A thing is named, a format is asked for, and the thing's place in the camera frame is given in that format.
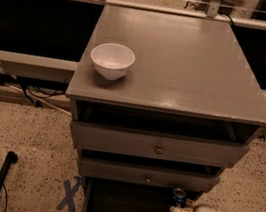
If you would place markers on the blue pepsi can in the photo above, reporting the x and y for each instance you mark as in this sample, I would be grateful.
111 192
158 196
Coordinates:
177 198

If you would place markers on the grey middle drawer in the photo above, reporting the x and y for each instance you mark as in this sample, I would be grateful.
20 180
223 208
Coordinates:
147 171

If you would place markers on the grey top drawer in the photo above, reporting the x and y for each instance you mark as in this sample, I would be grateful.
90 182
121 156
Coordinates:
155 135

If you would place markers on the grey drawer cabinet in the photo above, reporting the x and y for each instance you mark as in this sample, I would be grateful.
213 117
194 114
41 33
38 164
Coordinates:
183 66

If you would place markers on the blue tape cross mark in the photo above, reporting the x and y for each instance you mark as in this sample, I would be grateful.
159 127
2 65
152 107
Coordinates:
70 191

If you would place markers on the white ceramic bowl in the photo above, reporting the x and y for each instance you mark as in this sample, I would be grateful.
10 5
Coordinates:
111 60

